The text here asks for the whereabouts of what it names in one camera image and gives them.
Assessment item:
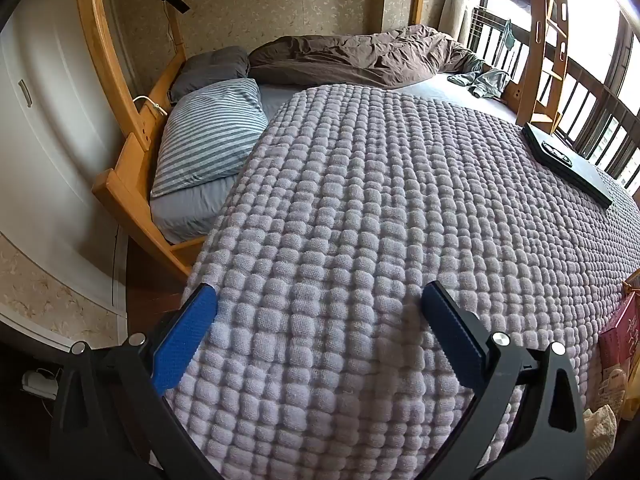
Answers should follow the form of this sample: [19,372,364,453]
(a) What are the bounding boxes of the white charger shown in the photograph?
[20,369,63,401]

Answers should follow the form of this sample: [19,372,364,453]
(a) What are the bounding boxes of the wooden bunk bed frame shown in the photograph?
[74,0,571,276]

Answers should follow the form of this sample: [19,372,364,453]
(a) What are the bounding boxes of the grey bed sheet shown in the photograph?
[150,72,518,246]

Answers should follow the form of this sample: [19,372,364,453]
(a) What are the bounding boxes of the grey-green garment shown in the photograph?
[447,55,511,100]

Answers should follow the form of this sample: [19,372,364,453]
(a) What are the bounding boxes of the striped pillow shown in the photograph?
[150,78,271,198]

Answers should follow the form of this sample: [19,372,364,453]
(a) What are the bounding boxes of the lilac waffle blanket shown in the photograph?
[165,85,640,480]

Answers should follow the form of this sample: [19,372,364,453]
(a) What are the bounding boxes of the dark grey pillow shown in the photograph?
[169,46,251,103]

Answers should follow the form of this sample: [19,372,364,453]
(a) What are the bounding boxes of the brown duvet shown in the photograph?
[248,25,481,90]

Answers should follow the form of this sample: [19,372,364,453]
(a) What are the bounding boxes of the dark window railing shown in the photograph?
[470,5,640,186]

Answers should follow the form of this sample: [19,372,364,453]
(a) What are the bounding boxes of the white cable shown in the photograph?
[132,95,168,118]

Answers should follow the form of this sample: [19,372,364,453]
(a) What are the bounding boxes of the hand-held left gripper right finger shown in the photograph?
[420,281,587,480]

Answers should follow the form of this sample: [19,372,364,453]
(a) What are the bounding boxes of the cream bag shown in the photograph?
[582,405,618,480]

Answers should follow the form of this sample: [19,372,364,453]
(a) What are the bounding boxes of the pale curtain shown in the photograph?
[440,0,483,41]

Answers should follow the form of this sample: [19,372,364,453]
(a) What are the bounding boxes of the white wardrobe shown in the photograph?
[0,0,131,311]

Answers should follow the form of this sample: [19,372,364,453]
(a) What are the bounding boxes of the red cardboard box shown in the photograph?
[597,292,640,376]

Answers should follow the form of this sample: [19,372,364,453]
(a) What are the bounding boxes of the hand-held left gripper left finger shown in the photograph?
[50,282,221,480]

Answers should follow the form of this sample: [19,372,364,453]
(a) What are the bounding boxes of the wooden bed ladder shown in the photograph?
[515,0,571,136]

